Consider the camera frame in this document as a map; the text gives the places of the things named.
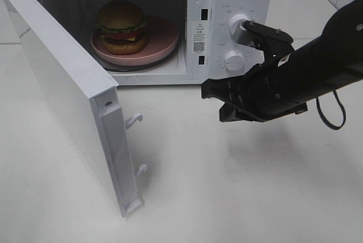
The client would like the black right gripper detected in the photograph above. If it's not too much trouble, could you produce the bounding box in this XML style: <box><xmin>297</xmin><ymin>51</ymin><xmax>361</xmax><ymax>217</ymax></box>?
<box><xmin>201</xmin><ymin>61</ymin><xmax>308</xmax><ymax>123</ymax></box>

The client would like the white microwave knob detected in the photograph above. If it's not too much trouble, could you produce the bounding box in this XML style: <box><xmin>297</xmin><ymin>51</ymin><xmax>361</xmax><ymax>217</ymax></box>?
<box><xmin>227</xmin><ymin>11</ymin><xmax>252</xmax><ymax>36</ymax></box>
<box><xmin>224</xmin><ymin>51</ymin><xmax>244</xmax><ymax>72</ymax></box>

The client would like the pink round plate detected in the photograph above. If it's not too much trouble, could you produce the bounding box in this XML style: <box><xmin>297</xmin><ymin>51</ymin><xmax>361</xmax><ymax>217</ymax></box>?
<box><xmin>91</xmin><ymin>16</ymin><xmax>179</xmax><ymax>66</ymax></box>

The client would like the burger with lettuce and tomato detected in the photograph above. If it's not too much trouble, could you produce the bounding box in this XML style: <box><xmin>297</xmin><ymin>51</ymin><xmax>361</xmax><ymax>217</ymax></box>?
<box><xmin>96</xmin><ymin>0</ymin><xmax>147</xmax><ymax>55</ymax></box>

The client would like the white microwave door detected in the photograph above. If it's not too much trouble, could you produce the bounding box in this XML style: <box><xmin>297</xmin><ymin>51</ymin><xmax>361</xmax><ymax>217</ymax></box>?
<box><xmin>4</xmin><ymin>0</ymin><xmax>147</xmax><ymax>216</ymax></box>

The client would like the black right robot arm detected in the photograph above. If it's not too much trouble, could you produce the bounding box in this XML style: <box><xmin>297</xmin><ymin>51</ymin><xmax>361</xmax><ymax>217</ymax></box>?
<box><xmin>201</xmin><ymin>0</ymin><xmax>362</xmax><ymax>122</ymax></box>

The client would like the glass microwave turntable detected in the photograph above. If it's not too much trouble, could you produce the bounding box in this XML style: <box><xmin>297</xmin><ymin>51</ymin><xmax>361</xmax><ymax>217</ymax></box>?
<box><xmin>100</xmin><ymin>53</ymin><xmax>177</xmax><ymax>72</ymax></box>

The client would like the white microwave oven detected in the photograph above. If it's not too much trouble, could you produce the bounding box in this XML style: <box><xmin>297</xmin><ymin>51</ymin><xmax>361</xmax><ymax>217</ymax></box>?
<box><xmin>37</xmin><ymin>0</ymin><xmax>270</xmax><ymax>87</ymax></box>

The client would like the black camera cable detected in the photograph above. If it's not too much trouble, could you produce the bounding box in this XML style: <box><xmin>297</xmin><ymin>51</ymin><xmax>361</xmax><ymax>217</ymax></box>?
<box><xmin>315</xmin><ymin>89</ymin><xmax>347</xmax><ymax>130</ymax></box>

